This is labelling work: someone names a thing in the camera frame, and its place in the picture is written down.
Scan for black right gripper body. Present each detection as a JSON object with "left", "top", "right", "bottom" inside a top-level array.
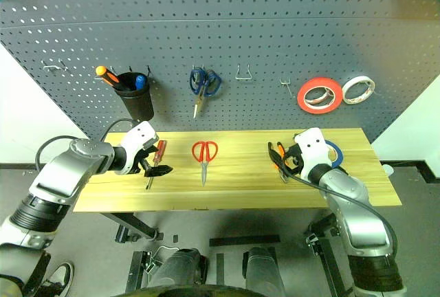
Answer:
[{"left": 285, "top": 144, "right": 305, "bottom": 177}]

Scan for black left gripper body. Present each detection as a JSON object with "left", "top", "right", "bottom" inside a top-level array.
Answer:
[{"left": 132, "top": 140, "right": 160, "bottom": 176}]

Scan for orange black pliers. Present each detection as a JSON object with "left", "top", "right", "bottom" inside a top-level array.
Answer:
[{"left": 267, "top": 141, "right": 293, "bottom": 184}]

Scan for red handled scissors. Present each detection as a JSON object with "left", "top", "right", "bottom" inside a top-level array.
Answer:
[{"left": 191, "top": 140, "right": 219, "bottom": 187}]

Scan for blue tape roll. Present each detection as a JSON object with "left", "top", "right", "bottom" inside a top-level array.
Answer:
[{"left": 324, "top": 140, "right": 345, "bottom": 169}]

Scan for black table leg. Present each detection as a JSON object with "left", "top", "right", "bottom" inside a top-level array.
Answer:
[
  {"left": 99, "top": 212, "right": 164, "bottom": 243},
  {"left": 304, "top": 212, "right": 350, "bottom": 297}
]

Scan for black cup holder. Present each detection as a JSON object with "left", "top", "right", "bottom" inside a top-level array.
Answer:
[{"left": 113, "top": 71, "right": 155, "bottom": 122}]

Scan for small silver double hook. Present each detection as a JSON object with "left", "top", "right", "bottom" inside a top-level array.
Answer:
[{"left": 280, "top": 78, "right": 294, "bottom": 98}]

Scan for red tape roll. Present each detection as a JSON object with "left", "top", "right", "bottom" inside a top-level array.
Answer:
[{"left": 296, "top": 76, "right": 344, "bottom": 116}]

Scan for wide black floor tape strip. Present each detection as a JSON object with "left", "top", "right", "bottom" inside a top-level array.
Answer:
[{"left": 209, "top": 234, "right": 281, "bottom": 247}]

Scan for dark grey left leg shell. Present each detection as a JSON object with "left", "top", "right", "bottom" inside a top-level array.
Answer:
[{"left": 149, "top": 247, "right": 209, "bottom": 291}]

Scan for dark grey leg shell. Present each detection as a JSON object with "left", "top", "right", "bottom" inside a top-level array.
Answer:
[
  {"left": 243, "top": 247, "right": 286, "bottom": 293},
  {"left": 149, "top": 247, "right": 209, "bottom": 291}
]

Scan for black table foot bar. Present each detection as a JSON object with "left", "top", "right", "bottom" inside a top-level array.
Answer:
[{"left": 126, "top": 250, "right": 154, "bottom": 294}]

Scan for dark grey right leg shell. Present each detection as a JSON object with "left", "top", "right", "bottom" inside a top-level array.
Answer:
[{"left": 243, "top": 247, "right": 286, "bottom": 293}]

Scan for white tape roll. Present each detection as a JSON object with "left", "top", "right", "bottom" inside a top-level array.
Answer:
[{"left": 342, "top": 75, "right": 375, "bottom": 105}]

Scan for dark curved robot waist rim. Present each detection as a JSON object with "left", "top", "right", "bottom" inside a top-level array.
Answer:
[{"left": 125, "top": 285, "right": 286, "bottom": 297}]

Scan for black white sneaker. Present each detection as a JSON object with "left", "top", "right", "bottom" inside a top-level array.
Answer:
[{"left": 43, "top": 261, "right": 75, "bottom": 297}]

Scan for grey perforated pegboard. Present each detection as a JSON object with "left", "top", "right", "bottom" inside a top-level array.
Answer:
[{"left": 0, "top": 0, "right": 440, "bottom": 144}]

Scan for red handled screwdriver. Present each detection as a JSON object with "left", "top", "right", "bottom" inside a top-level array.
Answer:
[{"left": 145, "top": 140, "right": 168, "bottom": 190}]

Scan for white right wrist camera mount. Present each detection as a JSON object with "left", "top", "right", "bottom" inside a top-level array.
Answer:
[{"left": 294, "top": 127, "right": 327, "bottom": 181}]

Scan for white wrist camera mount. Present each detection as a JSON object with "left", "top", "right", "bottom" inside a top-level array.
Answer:
[
  {"left": 294, "top": 127, "right": 327, "bottom": 181},
  {"left": 119, "top": 120, "right": 160, "bottom": 176}
]

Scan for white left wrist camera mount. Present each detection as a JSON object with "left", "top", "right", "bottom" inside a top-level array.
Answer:
[{"left": 119, "top": 120, "right": 160, "bottom": 176}]

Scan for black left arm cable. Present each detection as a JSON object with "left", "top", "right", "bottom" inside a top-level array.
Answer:
[{"left": 35, "top": 118, "right": 138, "bottom": 173}]

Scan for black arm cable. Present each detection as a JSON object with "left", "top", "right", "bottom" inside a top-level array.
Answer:
[
  {"left": 35, "top": 118, "right": 138, "bottom": 173},
  {"left": 291, "top": 171, "right": 399, "bottom": 248}
]

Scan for blue handled scissors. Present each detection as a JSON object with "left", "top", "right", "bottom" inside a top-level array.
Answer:
[{"left": 190, "top": 67, "right": 223, "bottom": 120}]

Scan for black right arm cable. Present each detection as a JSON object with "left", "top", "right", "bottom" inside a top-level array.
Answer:
[{"left": 291, "top": 171, "right": 399, "bottom": 248}]

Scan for silver wire loop hook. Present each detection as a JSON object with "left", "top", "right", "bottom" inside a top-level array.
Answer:
[{"left": 235, "top": 64, "right": 257, "bottom": 81}]

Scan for orange black handled screwdriver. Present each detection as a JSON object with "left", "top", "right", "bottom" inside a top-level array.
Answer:
[{"left": 95, "top": 65, "right": 130, "bottom": 91}]

